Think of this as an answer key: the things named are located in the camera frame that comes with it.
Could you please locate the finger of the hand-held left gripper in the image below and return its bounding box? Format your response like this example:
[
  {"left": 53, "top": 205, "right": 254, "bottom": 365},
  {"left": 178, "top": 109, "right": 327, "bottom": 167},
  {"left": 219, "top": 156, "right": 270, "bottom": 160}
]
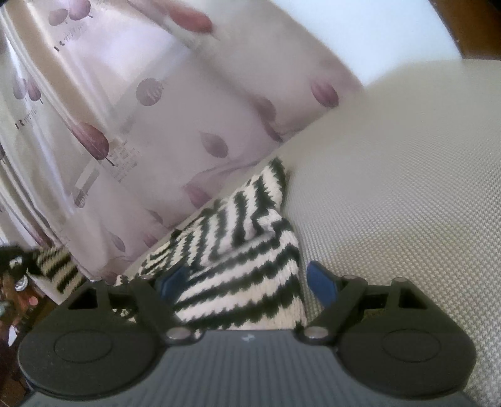
[{"left": 0, "top": 244, "right": 34, "bottom": 289}]

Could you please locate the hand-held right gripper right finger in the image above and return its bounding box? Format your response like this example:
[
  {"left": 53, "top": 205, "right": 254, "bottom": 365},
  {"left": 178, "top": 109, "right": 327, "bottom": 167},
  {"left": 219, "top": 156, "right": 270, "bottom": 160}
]
[{"left": 304, "top": 261, "right": 432, "bottom": 346}]

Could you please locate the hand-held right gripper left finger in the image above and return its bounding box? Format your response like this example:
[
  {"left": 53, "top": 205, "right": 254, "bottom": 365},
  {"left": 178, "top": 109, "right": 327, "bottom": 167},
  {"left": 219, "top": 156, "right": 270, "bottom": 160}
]
[{"left": 67, "top": 266, "right": 193, "bottom": 346}]

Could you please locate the black and cream striped sweater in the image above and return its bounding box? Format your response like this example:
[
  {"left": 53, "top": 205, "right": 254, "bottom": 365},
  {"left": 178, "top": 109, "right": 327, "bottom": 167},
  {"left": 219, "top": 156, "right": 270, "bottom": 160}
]
[{"left": 29, "top": 157, "right": 308, "bottom": 338}]

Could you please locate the pink leaf-print pillow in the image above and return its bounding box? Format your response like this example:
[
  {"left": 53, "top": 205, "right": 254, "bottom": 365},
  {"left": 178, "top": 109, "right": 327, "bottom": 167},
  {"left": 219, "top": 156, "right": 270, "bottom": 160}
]
[{"left": 0, "top": 0, "right": 365, "bottom": 308}]

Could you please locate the brown wooden door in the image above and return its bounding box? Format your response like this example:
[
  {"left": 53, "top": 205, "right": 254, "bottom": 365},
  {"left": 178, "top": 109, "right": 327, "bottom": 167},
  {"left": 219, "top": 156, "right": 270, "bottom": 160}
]
[{"left": 454, "top": 16, "right": 501, "bottom": 64}]

